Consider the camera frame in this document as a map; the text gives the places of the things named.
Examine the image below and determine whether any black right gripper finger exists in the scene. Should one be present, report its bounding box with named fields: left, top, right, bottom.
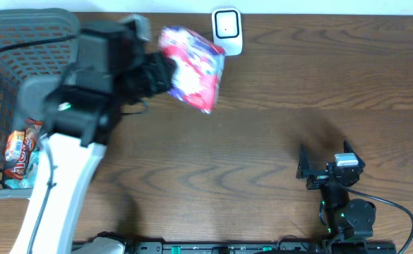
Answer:
left=298, top=145, right=311, bottom=171
left=343, top=140, right=364, bottom=163

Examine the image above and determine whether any red purple snack bag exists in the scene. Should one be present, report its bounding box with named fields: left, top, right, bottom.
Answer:
left=158, top=26, right=225, bottom=114

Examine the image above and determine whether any orange brown chocolate bar wrapper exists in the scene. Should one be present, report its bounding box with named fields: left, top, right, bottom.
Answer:
left=4, top=119, right=43, bottom=180

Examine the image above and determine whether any small orange snack pack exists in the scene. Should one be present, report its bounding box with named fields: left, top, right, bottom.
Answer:
left=4, top=131, right=25, bottom=162

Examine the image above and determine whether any teal snack packet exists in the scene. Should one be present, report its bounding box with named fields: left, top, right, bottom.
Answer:
left=5, top=151, right=40, bottom=189

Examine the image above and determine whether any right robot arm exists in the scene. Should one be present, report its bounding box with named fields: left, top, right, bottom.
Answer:
left=296, top=141, right=376, bottom=253

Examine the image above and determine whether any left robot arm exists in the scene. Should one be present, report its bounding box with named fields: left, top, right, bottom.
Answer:
left=12, top=15, right=175, bottom=253

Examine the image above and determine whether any grey plastic mesh basket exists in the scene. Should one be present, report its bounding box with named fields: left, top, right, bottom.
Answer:
left=0, top=8, right=80, bottom=199

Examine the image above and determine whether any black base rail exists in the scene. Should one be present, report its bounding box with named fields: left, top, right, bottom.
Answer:
left=71, top=241, right=397, bottom=254

